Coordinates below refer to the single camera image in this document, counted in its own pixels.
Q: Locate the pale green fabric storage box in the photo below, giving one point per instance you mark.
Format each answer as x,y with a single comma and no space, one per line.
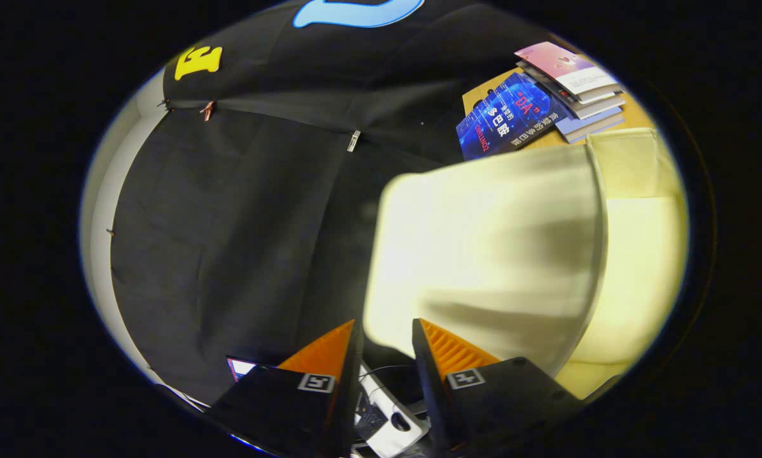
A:
483,254

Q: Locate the black backdrop cloth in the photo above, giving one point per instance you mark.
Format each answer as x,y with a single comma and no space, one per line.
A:
247,222

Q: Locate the copper clip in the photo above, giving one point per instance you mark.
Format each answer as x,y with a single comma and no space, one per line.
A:
208,110

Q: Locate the black binder clip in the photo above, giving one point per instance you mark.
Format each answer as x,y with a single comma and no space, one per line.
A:
165,104

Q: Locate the dark blue book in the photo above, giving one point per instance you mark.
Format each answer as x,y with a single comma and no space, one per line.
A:
508,117

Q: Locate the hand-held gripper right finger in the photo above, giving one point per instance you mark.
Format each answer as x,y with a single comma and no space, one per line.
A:
429,394

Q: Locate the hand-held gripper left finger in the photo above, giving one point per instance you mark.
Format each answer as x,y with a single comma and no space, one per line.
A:
346,407

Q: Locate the silver clip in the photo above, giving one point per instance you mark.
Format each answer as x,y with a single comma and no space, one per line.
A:
353,141

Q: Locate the light blue book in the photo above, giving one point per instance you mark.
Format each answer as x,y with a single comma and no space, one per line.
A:
591,126

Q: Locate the white and black device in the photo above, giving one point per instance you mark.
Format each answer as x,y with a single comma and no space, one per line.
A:
390,426

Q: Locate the grey book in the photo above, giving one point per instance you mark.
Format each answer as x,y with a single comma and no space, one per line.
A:
594,105

